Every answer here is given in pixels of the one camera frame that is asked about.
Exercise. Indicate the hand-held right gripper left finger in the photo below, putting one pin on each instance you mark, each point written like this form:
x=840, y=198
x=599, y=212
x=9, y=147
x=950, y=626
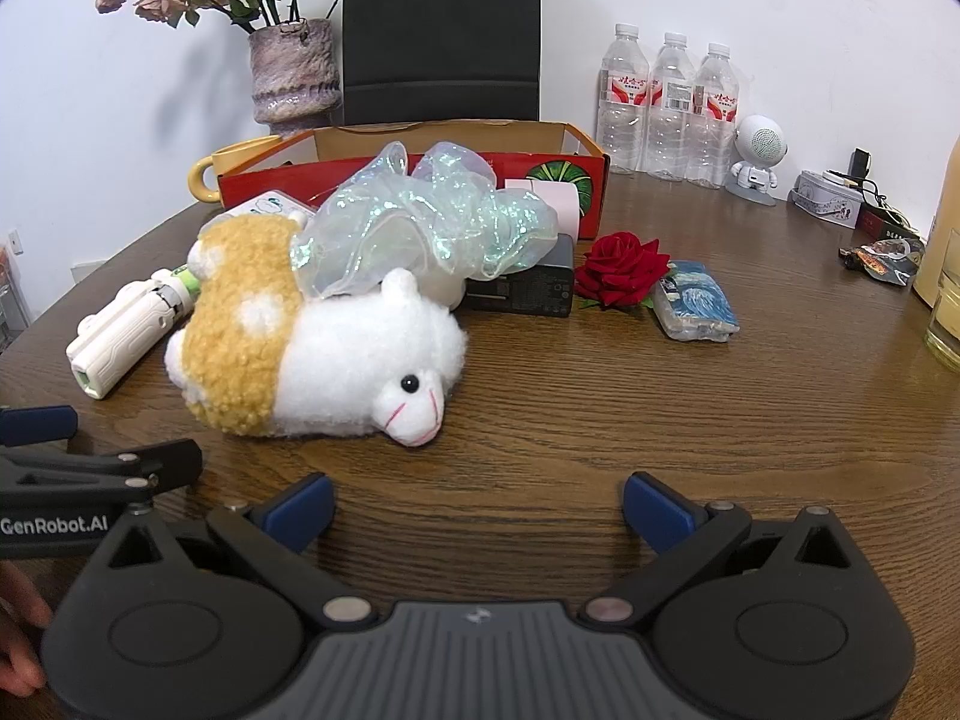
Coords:
x=300, y=514

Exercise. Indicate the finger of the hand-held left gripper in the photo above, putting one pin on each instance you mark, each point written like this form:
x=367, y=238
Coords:
x=37, y=424
x=90, y=474

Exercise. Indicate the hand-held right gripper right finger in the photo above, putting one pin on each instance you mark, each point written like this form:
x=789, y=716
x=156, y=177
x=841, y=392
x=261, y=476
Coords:
x=658, y=514

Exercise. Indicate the white plastic folding gadget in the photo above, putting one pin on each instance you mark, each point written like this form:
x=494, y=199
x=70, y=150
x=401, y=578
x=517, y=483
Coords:
x=112, y=345

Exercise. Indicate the white and tan plush sheep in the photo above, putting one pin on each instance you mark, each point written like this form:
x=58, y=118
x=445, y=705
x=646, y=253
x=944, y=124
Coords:
x=337, y=360

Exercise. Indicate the black charger block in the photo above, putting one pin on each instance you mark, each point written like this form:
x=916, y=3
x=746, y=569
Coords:
x=532, y=285

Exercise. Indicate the white wet wipes pack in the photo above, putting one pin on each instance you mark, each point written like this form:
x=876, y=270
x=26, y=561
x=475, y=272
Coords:
x=266, y=206

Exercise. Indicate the iridescent organza cloth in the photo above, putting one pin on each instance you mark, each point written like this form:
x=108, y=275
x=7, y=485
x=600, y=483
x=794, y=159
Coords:
x=420, y=225

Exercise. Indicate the pale pink paper roll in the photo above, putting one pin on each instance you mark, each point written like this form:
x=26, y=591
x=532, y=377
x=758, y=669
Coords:
x=555, y=202

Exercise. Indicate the red cardboard box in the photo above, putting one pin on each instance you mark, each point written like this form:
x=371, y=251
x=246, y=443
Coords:
x=487, y=136

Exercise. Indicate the person's left hand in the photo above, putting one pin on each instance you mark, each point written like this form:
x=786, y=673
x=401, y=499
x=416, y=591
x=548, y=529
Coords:
x=19, y=600

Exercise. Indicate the blue painted tissue pack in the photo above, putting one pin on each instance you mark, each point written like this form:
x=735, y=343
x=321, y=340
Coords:
x=694, y=304

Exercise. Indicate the red rose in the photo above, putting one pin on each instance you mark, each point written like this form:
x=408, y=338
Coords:
x=622, y=266

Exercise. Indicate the yellow mug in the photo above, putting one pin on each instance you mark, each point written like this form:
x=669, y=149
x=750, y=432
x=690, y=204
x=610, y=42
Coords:
x=225, y=157

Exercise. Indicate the dark snack packet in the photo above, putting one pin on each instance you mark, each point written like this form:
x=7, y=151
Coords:
x=881, y=262

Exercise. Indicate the clear drinking glass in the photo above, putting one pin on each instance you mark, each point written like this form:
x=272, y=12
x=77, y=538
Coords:
x=946, y=330

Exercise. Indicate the round printed tin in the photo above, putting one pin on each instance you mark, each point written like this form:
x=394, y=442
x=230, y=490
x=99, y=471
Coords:
x=825, y=202

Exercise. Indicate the dark red small box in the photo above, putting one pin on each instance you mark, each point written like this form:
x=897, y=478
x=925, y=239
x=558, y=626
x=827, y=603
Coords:
x=885, y=223

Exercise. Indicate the white robot figurine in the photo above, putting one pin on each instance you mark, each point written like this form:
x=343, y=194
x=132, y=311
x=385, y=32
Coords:
x=757, y=150

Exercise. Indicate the clear water bottle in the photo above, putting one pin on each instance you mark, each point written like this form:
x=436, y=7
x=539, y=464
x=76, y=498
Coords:
x=712, y=120
x=670, y=112
x=622, y=105

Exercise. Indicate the black plug adapter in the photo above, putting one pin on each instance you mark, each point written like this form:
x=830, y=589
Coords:
x=860, y=163

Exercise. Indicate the mottled purple vase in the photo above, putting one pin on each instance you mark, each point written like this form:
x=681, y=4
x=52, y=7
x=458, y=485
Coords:
x=292, y=75

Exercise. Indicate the black paper bag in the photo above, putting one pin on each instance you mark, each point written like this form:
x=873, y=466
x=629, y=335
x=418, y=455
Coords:
x=442, y=30

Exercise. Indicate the white wall outlet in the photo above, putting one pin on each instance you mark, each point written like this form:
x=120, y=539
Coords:
x=96, y=271

